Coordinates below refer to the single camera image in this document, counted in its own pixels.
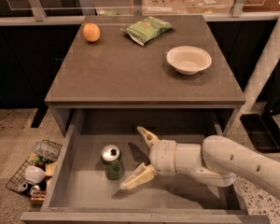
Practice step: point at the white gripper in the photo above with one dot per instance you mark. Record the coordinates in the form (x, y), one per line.
(162, 156)

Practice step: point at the green soda can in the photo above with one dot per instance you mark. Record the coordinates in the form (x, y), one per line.
(111, 158)

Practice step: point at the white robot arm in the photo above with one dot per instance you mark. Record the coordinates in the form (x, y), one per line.
(217, 161)

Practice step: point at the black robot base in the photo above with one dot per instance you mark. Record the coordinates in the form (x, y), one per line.
(264, 129)

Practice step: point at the open grey top drawer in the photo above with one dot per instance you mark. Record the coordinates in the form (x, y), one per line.
(80, 192)

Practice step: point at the silver can in basket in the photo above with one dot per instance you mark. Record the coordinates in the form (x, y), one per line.
(34, 189)
(23, 187)

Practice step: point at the white paper bowl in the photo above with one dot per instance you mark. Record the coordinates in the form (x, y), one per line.
(188, 60)

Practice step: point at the green chip bag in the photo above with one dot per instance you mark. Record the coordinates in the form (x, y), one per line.
(146, 29)

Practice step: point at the orange fruit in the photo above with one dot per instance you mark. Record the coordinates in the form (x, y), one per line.
(91, 32)

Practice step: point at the black wire basket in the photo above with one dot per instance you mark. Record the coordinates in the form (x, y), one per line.
(32, 159)

